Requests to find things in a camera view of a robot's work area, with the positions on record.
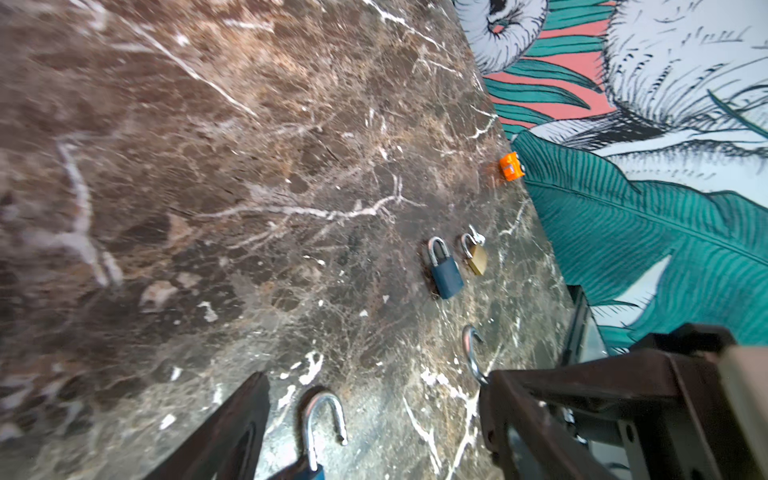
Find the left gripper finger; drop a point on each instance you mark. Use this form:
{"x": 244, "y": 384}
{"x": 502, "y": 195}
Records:
{"x": 228, "y": 444}

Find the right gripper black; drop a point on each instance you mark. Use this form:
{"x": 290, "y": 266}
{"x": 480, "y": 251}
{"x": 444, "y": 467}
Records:
{"x": 664, "y": 402}

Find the black padlock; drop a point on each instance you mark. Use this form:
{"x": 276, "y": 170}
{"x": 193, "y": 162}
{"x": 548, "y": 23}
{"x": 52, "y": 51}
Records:
{"x": 470, "y": 336}

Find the blue padlock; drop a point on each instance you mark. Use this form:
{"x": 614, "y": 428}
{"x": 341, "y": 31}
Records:
{"x": 308, "y": 467}
{"x": 444, "y": 269}

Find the brass padlock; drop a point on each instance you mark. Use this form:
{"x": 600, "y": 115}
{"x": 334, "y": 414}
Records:
{"x": 472, "y": 244}

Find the orange toy car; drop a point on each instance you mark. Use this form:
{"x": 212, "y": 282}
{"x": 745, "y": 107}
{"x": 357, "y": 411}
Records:
{"x": 511, "y": 167}

